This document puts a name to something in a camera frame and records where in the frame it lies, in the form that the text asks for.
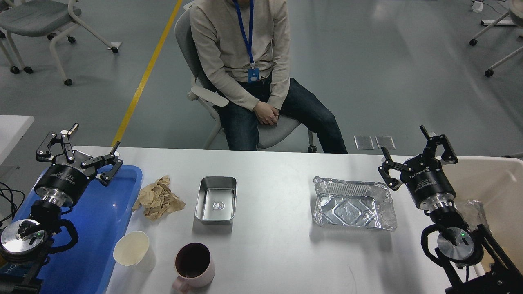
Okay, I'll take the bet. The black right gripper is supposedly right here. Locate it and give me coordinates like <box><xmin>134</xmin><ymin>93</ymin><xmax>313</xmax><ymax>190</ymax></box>
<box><xmin>378</xmin><ymin>125</ymin><xmax>458</xmax><ymax>211</ymax></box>

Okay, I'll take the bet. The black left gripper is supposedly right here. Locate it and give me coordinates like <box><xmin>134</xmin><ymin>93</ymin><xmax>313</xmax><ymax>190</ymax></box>
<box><xmin>34</xmin><ymin>123</ymin><xmax>123</xmax><ymax>206</ymax></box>

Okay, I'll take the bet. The stainless steel rectangular container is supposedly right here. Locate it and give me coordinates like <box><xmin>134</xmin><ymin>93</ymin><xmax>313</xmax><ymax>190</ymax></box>
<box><xmin>194</xmin><ymin>176</ymin><xmax>237</xmax><ymax>225</ymax></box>

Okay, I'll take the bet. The pink ribbed mug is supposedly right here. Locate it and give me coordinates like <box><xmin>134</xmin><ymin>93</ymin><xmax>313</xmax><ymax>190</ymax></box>
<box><xmin>172</xmin><ymin>242</ymin><xmax>216</xmax><ymax>294</ymax></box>

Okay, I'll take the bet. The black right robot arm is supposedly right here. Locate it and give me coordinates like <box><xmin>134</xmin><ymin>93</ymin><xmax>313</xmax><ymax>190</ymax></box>
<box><xmin>378</xmin><ymin>125</ymin><xmax>523</xmax><ymax>294</ymax></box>

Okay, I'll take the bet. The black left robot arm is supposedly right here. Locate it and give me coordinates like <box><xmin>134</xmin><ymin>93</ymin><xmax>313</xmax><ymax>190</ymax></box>
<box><xmin>1</xmin><ymin>123</ymin><xmax>123</xmax><ymax>294</ymax></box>

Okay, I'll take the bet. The right metal floor plate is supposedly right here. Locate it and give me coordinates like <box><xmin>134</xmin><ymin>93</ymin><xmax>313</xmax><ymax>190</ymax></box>
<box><xmin>375</xmin><ymin>135</ymin><xmax>396</xmax><ymax>149</ymax></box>

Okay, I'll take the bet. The metal floor plate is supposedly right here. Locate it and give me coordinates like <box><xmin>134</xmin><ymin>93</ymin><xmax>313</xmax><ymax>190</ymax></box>
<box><xmin>354</xmin><ymin>136</ymin><xmax>375</xmax><ymax>150</ymax></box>
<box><xmin>375</xmin><ymin>135</ymin><xmax>396</xmax><ymax>149</ymax></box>

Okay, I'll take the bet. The left metal floor plate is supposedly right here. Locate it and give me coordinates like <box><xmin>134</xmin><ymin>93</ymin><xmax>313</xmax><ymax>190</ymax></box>
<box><xmin>354</xmin><ymin>136</ymin><xmax>375</xmax><ymax>150</ymax></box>

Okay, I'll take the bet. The clear plastic bag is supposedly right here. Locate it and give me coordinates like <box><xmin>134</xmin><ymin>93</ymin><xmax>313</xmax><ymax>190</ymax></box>
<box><xmin>455</xmin><ymin>200</ymin><xmax>491</xmax><ymax>232</ymax></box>

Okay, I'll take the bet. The blue plastic tray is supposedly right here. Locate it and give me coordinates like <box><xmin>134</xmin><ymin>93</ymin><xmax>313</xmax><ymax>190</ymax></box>
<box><xmin>38</xmin><ymin>165</ymin><xmax>143</xmax><ymax>294</ymax></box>

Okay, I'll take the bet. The white side table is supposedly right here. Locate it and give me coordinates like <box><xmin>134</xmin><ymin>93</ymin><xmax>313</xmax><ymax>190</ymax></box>
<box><xmin>0</xmin><ymin>115</ymin><xmax>34</xmax><ymax>163</ymax></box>

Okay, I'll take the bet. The beige plastic bin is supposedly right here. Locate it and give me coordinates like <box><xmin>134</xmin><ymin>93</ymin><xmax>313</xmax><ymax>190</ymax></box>
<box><xmin>443</xmin><ymin>156</ymin><xmax>523</xmax><ymax>271</ymax></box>

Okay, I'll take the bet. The aluminium foil tray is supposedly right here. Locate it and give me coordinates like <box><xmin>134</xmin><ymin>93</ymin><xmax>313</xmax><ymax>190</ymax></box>
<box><xmin>313</xmin><ymin>176</ymin><xmax>398</xmax><ymax>232</ymax></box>

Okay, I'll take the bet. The crumpled brown paper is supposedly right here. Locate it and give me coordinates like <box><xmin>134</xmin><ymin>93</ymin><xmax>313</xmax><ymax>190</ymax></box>
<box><xmin>132</xmin><ymin>175</ymin><xmax>186</xmax><ymax>222</ymax></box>

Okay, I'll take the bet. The white paper cup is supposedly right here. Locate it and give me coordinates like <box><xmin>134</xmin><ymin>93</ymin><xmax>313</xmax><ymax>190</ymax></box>
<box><xmin>113</xmin><ymin>231</ymin><xmax>156</xmax><ymax>272</ymax></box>

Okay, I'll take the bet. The grey chair top left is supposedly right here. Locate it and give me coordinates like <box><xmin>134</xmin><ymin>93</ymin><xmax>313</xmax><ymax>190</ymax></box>
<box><xmin>0</xmin><ymin>0</ymin><xmax>119</xmax><ymax>86</ymax></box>

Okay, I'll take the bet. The grey office chair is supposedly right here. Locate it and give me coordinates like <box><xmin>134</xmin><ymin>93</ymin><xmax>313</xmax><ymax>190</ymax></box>
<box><xmin>175</xmin><ymin>2</ymin><xmax>301</xmax><ymax>149</ymax></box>

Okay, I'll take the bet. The chair legs top right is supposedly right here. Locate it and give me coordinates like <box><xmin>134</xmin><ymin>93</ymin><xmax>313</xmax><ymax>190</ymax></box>
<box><xmin>469</xmin><ymin>0</ymin><xmax>523</xmax><ymax>78</ymax></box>

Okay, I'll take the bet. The seated person beige sweater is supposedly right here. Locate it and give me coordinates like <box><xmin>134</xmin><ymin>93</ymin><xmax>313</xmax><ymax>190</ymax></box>
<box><xmin>189</xmin><ymin>0</ymin><xmax>347</xmax><ymax>154</ymax></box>

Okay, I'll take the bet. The black cables left edge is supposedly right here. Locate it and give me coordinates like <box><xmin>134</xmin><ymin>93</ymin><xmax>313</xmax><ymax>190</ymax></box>
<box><xmin>0</xmin><ymin>182</ymin><xmax>20</xmax><ymax>227</ymax></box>

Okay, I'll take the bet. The blue lanyard badge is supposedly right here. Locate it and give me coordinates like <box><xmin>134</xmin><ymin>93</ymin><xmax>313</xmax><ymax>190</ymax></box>
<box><xmin>233</xmin><ymin>0</ymin><xmax>260</xmax><ymax>83</ymax></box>

